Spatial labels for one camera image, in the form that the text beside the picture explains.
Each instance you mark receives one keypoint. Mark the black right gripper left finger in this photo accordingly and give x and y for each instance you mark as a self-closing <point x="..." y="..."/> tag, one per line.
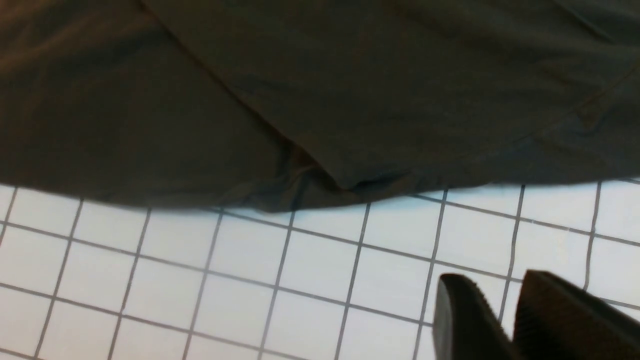
<point x="465" y="326"/>

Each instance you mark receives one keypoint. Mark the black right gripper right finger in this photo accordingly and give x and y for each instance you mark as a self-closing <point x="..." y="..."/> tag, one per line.
<point x="555" y="320"/>

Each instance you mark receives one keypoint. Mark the white grid paper mat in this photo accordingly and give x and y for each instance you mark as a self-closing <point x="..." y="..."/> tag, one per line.
<point x="87" y="281"/>

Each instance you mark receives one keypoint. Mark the gray long-sleeve top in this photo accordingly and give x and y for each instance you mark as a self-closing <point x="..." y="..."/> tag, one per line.
<point x="282" y="105"/>

